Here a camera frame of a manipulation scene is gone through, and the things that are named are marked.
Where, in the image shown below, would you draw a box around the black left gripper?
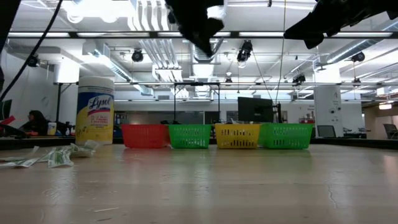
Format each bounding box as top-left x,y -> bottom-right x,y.
164,0 -> 225,58

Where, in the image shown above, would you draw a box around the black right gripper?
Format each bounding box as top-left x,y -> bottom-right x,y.
283,0 -> 389,50

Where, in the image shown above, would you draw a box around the small green printed packet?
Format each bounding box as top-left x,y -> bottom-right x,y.
0,157 -> 40,169
0,146 -> 40,162
47,146 -> 75,169
69,139 -> 102,158

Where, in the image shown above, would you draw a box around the black ceiling spotlight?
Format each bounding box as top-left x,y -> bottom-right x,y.
131,49 -> 145,63
292,73 -> 307,85
351,51 -> 366,63
27,54 -> 40,68

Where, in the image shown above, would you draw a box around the black monitor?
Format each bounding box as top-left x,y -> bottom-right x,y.
237,96 -> 275,124

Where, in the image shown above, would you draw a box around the green plastic basket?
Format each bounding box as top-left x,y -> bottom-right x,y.
259,123 -> 314,149
168,124 -> 213,149

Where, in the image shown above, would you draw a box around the yellow plastic basket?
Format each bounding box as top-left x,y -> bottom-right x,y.
214,123 -> 264,149

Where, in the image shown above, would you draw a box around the red plastic basket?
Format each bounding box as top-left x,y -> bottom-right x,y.
121,124 -> 171,149

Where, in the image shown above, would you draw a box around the yellow Lysol wipes canister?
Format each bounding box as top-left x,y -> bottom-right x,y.
75,76 -> 116,146

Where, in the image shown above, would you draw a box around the black background robot arms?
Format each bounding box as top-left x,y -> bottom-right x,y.
57,121 -> 76,137

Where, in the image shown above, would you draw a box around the person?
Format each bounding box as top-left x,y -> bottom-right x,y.
18,110 -> 50,137

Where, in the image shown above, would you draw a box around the red angled bar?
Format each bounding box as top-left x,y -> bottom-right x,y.
0,114 -> 18,127

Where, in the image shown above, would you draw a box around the ceiling air duct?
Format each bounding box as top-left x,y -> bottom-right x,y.
183,0 -> 228,63

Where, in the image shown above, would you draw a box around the black overhead camera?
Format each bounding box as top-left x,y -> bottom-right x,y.
236,39 -> 254,63

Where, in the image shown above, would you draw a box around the black frame stand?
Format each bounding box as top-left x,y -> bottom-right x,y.
172,82 -> 221,125

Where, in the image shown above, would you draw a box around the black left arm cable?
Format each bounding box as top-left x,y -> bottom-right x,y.
0,0 -> 64,102

